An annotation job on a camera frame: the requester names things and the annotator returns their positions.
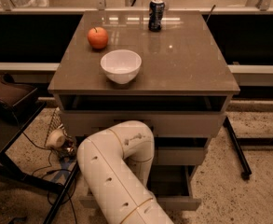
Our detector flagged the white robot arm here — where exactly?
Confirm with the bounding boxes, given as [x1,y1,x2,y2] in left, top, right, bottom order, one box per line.
[77,120,173,224]

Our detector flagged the grey drawer cabinet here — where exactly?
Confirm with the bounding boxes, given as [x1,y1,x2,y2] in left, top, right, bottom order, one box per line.
[48,10,240,212]

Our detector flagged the white bowl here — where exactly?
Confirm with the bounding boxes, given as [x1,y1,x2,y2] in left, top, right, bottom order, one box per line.
[101,49,142,84]

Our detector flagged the red apple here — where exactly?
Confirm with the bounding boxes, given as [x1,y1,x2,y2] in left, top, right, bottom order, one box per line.
[87,27,108,49]

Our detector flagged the white round device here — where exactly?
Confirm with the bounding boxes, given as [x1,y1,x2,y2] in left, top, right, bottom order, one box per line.
[46,129,66,148]

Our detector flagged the dark soda can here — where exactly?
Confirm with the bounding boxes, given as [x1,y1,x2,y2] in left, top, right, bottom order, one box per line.
[148,0,165,32]

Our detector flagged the black side table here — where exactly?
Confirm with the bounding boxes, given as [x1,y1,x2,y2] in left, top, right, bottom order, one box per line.
[0,101,79,224]

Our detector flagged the brown pouch on table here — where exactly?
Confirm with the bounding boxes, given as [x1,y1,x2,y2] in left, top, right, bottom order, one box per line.
[0,74,38,117]

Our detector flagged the wire mesh basket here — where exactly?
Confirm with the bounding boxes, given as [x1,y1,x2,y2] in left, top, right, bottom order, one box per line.
[45,108,76,159]

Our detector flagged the black floor cable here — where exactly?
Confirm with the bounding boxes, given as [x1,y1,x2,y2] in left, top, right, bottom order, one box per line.
[21,131,78,224]

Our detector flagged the black metal frame leg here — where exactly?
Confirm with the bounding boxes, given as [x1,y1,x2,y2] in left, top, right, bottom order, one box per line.
[224,118,252,180]

